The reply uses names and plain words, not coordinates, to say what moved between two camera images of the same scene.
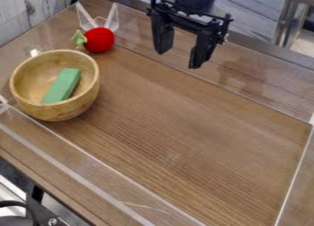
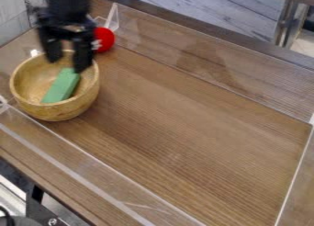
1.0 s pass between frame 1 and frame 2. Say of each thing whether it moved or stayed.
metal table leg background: stayed
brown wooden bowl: stayed
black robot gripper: moved
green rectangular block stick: stayed
